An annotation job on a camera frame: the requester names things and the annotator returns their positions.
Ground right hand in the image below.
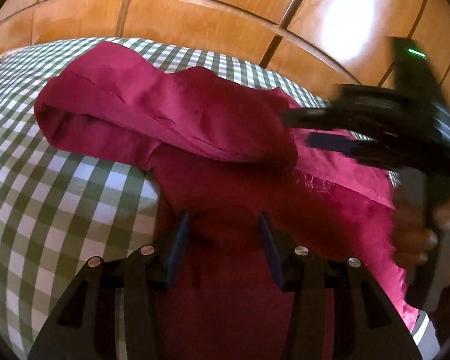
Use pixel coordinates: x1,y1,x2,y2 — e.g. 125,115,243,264
390,187,450,276

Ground dark red cloth garment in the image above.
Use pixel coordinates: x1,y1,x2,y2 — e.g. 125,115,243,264
34,42,418,359

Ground green white checkered bed sheet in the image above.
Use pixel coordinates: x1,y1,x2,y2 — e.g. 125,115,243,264
0,36,403,360

